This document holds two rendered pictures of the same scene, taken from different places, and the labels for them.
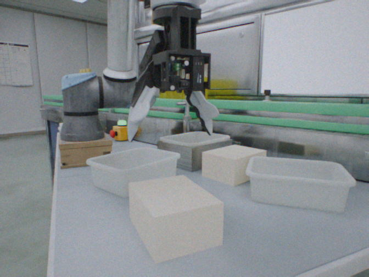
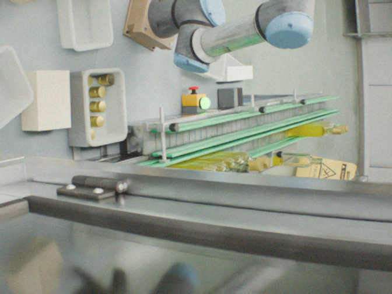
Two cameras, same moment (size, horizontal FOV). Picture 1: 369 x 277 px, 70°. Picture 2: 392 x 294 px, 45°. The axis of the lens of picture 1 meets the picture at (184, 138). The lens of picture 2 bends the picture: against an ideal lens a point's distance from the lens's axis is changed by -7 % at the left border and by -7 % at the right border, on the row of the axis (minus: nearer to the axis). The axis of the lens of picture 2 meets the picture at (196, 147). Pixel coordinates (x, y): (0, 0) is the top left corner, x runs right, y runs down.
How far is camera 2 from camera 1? 1.15 m
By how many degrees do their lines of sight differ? 39
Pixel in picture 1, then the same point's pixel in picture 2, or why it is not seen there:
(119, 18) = (237, 21)
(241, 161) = (34, 83)
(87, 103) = (182, 10)
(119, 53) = (214, 30)
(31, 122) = (377, 148)
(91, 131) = (156, 14)
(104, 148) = (136, 24)
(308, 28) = not seen: hidden behind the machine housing
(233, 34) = not seen: hidden behind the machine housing
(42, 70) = not seen: outside the picture
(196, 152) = (78, 78)
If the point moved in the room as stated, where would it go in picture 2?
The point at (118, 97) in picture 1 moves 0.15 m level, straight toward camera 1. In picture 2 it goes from (181, 39) to (154, 11)
